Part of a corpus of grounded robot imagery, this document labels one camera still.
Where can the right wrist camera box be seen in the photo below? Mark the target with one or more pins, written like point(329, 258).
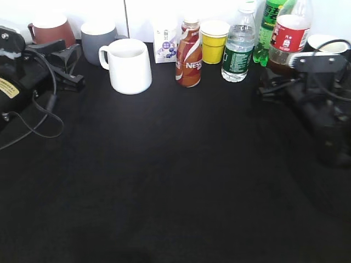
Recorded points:
point(319, 62)

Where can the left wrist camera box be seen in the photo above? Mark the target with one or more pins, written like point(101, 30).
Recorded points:
point(12, 43)

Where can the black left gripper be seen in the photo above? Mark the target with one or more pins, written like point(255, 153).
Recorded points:
point(23, 76)

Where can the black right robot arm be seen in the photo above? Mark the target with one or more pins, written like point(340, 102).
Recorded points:
point(326, 118)

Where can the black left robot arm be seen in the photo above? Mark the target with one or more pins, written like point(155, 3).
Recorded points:
point(44, 103)

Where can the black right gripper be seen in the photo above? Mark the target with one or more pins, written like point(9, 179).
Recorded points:
point(317, 95)

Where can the brown ceramic mug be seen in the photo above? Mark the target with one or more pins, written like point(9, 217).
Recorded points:
point(51, 27)

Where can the green sprite bottle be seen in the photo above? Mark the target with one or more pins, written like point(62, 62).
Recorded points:
point(270, 13)

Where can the black ceramic mug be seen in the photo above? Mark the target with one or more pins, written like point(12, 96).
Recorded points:
point(314, 41)

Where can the white ceramic mug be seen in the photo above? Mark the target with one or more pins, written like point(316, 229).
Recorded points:
point(128, 63)

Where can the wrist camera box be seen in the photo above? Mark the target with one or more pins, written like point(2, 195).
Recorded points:
point(319, 62)
point(12, 43)

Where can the cola bottle red label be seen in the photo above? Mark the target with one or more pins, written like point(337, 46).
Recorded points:
point(290, 34)

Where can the white blueberry milk carton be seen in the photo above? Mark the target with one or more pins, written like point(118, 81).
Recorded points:
point(165, 42)

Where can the grey ceramic mug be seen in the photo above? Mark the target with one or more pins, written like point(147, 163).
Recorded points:
point(95, 34)

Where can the clear water bottle green label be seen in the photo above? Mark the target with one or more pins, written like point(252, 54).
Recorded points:
point(240, 42)

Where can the brown Nescafe coffee bottle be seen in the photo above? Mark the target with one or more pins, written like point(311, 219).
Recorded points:
point(189, 54)

